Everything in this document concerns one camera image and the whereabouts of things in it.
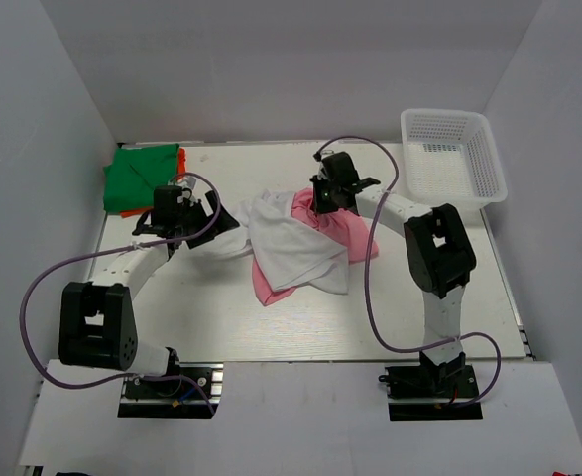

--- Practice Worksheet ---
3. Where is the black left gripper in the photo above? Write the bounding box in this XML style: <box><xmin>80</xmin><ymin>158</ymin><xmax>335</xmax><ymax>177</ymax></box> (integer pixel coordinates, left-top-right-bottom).
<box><xmin>175</xmin><ymin>191</ymin><xmax>240</xmax><ymax>249</ymax></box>

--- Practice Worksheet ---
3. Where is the pink t-shirt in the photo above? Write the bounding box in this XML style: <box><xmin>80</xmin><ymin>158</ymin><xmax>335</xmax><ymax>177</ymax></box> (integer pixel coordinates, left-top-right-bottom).
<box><xmin>252</xmin><ymin>188</ymin><xmax>379</xmax><ymax>306</ymax></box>

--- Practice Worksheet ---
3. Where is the white t-shirt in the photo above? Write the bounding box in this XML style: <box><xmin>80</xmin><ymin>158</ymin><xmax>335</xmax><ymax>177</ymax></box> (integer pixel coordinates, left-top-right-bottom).
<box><xmin>197</xmin><ymin>190</ymin><xmax>349</xmax><ymax>295</ymax></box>

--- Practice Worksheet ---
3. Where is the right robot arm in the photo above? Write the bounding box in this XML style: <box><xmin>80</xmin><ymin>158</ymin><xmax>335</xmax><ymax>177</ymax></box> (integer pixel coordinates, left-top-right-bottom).
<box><xmin>310</xmin><ymin>152</ymin><xmax>477</xmax><ymax>396</ymax></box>

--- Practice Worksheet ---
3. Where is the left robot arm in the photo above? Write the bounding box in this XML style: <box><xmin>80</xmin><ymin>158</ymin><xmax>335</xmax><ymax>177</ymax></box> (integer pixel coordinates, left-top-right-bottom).
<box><xmin>58</xmin><ymin>185</ymin><xmax>239</xmax><ymax>396</ymax></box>

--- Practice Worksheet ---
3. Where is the orange folded t-shirt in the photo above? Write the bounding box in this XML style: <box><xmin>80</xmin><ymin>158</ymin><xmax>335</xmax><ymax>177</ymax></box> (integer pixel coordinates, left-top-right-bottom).
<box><xmin>119</xmin><ymin>147</ymin><xmax>186</xmax><ymax>218</ymax></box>

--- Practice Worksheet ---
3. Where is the green folded t-shirt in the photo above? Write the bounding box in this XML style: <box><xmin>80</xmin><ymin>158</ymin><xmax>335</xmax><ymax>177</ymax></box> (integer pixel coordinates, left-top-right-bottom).
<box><xmin>102</xmin><ymin>143</ymin><xmax>180</xmax><ymax>214</ymax></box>

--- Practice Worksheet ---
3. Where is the white plastic basket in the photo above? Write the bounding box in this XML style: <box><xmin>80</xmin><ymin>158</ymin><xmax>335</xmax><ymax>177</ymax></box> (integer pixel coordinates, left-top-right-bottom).
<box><xmin>401</xmin><ymin>108</ymin><xmax>508</xmax><ymax>209</ymax></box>

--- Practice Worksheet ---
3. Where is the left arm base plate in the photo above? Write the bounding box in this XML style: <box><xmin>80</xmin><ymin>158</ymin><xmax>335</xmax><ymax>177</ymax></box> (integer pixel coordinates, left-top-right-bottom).
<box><xmin>117</xmin><ymin>363</ymin><xmax>224</xmax><ymax>420</ymax></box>

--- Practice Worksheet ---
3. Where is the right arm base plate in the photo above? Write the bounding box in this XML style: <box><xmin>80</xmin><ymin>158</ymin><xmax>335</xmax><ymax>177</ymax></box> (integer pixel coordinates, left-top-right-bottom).
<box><xmin>378</xmin><ymin>365</ymin><xmax>483</xmax><ymax>422</ymax></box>

